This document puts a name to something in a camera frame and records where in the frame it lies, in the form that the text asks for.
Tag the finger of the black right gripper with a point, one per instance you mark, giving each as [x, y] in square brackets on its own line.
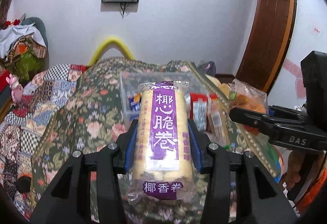
[264, 123]
[286, 113]

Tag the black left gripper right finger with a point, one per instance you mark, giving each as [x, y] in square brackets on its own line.
[258, 197]

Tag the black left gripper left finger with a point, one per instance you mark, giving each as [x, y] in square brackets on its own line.
[67, 198]

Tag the orange fried snack bag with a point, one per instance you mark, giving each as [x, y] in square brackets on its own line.
[243, 95]

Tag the purple coconut roll pack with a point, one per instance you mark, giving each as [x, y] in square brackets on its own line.
[163, 168]

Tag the operator hand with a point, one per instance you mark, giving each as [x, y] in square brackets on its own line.
[295, 161]

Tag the floral green bedspread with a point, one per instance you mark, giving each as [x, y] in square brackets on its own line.
[93, 117]

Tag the brown biscuit sleeve pack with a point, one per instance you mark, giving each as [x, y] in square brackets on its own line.
[217, 122]

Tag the clear plastic storage bin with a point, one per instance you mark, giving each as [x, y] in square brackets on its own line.
[164, 83]

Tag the red snack packet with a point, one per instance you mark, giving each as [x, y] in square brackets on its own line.
[198, 106]

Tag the blue snack packet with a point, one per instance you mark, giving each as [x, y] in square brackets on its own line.
[135, 102]

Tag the patchwork quilt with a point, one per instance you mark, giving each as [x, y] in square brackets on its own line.
[25, 123]

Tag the pink plush toy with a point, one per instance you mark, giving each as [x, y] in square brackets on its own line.
[16, 88]

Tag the pile of clothes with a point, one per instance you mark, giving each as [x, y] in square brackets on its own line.
[24, 47]

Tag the brown wooden door frame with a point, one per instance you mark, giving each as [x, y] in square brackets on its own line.
[268, 43]

